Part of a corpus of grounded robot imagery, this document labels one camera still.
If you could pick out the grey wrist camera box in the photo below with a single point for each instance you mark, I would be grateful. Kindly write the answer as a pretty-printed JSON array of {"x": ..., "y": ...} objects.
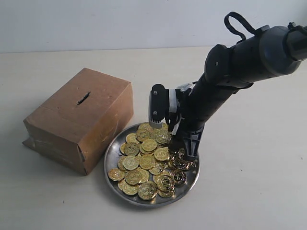
[{"x": 158, "y": 105}]

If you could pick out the gold coin front of pile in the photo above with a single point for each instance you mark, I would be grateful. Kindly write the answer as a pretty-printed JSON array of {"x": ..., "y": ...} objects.
[{"x": 147, "y": 190}]

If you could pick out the brown cardboard slotted box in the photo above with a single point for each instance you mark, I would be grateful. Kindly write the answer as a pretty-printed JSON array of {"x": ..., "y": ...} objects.
[{"x": 77, "y": 123}]

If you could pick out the gold coin rear left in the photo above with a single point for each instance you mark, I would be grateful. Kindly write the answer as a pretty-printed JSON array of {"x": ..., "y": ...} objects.
[{"x": 142, "y": 134}]

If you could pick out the gold coin rear centre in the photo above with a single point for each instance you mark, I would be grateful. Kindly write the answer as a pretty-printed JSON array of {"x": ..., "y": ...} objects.
[{"x": 163, "y": 136}]

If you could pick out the gold coin centre front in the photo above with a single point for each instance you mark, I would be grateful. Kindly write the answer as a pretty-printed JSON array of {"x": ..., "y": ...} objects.
[{"x": 165, "y": 183}]

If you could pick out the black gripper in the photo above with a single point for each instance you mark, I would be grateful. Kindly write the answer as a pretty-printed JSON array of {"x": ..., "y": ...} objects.
[{"x": 196, "y": 106}]

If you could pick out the gold coin left front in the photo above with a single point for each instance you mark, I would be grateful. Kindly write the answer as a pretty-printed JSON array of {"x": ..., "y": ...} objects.
[{"x": 133, "y": 177}]

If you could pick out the round silver metal plate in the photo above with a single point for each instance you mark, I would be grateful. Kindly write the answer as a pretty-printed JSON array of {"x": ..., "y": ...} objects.
[{"x": 112, "y": 155}]

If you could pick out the gold coin right front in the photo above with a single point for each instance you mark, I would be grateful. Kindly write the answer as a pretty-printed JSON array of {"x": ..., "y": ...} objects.
[{"x": 179, "y": 177}]

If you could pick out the gold coin at plate left edge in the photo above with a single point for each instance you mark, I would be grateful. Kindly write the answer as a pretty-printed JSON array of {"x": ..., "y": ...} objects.
[{"x": 116, "y": 174}]

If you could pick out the gold coin left middle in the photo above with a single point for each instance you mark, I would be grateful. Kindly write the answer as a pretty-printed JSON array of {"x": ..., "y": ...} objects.
[{"x": 131, "y": 162}]

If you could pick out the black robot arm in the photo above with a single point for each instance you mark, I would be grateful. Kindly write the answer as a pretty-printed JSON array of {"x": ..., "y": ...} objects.
[{"x": 273, "y": 52}]

